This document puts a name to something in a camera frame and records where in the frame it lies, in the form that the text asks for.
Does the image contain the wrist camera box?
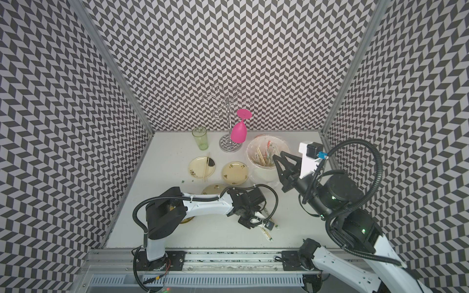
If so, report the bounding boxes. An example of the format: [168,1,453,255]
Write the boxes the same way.
[238,212,276,231]
[299,142,327,179]

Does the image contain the metal cup rack stand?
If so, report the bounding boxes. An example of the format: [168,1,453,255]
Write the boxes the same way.
[203,83,254,153]

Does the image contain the chopsticks pair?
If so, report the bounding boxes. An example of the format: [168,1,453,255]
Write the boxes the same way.
[203,152,213,181]
[261,208,279,231]
[258,226,272,242]

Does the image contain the cream plate back left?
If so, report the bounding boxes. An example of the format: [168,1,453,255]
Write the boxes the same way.
[188,156,216,179]

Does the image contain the cream plate near chopsticks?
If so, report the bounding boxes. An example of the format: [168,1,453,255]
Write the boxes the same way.
[202,183,227,195]

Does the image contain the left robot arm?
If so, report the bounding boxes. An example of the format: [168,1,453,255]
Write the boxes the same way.
[132,186,267,271]

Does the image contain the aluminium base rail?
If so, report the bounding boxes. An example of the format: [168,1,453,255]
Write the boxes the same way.
[71,249,322,293]

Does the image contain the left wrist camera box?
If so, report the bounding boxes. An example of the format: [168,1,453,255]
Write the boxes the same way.
[238,212,276,231]

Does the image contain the green translucent cup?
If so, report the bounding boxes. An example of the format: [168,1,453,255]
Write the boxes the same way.
[192,126,209,151]

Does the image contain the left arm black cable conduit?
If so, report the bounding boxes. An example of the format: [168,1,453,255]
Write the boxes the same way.
[131,184,279,293]

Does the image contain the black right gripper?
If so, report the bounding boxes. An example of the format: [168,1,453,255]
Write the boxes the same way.
[272,151,333,220]

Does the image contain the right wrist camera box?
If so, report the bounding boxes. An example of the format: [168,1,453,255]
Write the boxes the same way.
[299,142,327,179]

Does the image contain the pink plastic goblet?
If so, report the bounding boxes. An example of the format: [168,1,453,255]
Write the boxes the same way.
[230,109,252,144]

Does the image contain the yellow dark patterned plate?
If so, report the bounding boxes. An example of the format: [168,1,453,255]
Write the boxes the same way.
[180,217,195,224]

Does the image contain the cream plate back right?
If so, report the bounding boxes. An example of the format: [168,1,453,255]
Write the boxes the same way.
[221,161,249,186]

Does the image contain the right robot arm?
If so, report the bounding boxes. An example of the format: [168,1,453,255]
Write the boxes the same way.
[273,151,431,293]

